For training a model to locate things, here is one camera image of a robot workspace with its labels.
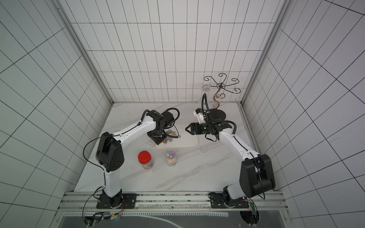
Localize pile of colourful candies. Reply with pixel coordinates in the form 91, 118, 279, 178
166, 130, 178, 142

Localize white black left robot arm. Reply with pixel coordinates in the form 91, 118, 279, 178
83, 107, 180, 209

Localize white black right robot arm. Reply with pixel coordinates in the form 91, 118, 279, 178
185, 93, 276, 208

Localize open colourful candy jar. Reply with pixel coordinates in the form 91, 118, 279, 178
165, 150, 177, 166

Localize red lid candy jar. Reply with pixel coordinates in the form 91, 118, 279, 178
137, 151, 153, 169

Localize copper glass rack dark base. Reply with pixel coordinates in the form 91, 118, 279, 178
204, 73, 241, 121

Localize white cutting board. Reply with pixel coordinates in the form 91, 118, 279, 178
156, 123, 199, 150

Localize clear hanging wine glass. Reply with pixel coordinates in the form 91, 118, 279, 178
199, 85, 212, 103

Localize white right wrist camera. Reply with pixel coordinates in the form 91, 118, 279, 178
193, 108, 206, 124

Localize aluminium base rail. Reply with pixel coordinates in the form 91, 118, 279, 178
59, 191, 289, 218

